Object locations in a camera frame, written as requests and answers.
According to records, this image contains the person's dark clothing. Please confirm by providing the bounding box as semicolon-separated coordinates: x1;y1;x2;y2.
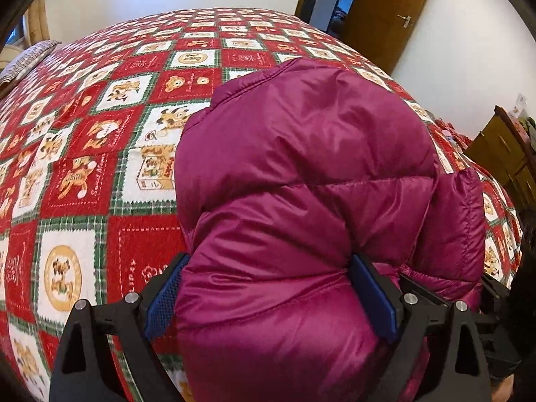
505;207;536;386

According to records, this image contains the beige curtain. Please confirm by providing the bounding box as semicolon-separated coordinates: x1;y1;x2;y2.
23;0;51;47

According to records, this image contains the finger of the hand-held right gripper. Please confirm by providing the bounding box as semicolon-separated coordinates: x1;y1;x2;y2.
398;274;455;305

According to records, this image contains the wooden cabinet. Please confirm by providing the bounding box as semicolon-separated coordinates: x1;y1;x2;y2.
465;105;536;212

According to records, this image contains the striped pillow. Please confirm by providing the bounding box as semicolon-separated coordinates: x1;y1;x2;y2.
0;40;63;86

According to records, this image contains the magenta puffer jacket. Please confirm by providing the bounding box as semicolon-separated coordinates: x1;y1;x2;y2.
174;58;487;402

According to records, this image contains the wooden door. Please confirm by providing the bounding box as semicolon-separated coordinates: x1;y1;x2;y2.
341;0;440;76

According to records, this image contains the red printed blanket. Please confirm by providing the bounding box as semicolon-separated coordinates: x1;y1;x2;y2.
0;6;524;402

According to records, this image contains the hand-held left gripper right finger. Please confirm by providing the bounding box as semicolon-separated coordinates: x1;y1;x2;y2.
349;255;490;402

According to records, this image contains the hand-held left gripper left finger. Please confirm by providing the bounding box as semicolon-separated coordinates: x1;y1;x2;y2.
49;253;191;402

